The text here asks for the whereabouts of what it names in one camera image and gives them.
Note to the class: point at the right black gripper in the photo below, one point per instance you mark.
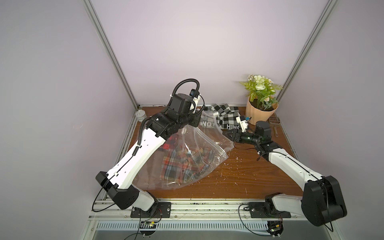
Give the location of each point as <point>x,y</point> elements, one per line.
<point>231,134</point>

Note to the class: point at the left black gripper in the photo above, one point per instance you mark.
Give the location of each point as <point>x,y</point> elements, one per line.
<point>194,119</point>

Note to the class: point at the black white plaid shirt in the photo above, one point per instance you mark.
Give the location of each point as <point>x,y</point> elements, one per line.
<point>227,117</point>

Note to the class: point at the clear plastic vacuum bag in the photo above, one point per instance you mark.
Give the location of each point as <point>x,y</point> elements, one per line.
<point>206,135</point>

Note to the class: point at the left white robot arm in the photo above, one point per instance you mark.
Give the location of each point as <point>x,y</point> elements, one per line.
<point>154,131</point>

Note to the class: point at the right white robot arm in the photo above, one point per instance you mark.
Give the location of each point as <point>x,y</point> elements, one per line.
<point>322,200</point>

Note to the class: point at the red black plaid shirt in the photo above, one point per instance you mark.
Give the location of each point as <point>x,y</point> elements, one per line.
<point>167,145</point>

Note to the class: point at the multicolour plaid shirt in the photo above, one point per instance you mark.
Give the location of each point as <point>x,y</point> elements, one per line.
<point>186,165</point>

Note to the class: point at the peach flower pot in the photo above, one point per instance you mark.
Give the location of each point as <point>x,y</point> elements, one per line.
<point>256,115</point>

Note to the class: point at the small metal can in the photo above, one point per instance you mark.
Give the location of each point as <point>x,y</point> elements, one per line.
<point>140,115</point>

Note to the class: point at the green artificial plant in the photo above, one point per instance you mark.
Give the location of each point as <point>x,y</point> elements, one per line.
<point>262,91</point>

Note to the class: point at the right circuit board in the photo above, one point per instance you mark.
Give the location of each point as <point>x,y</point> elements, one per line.
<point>275,228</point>

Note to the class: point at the circuit board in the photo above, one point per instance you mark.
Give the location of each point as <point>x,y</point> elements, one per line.
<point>275,228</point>
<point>146,228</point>

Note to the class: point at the left circuit board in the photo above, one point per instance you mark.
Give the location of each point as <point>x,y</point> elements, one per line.
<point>146,228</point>

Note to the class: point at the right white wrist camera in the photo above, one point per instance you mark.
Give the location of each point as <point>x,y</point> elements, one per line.
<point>241,122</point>

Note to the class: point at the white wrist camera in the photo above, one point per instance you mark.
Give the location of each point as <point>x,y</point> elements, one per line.
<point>241,122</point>
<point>196,98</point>

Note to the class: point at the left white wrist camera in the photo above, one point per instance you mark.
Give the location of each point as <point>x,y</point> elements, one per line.
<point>196,98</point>

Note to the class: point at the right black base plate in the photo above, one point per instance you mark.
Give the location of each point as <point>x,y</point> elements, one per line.
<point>258,210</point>

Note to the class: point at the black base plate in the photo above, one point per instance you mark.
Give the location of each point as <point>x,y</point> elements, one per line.
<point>157,210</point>
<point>258,210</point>

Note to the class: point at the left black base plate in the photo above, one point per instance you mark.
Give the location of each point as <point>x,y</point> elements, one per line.
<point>157,210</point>

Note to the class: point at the aluminium mounting rail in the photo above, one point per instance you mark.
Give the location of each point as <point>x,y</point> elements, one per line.
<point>187,215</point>

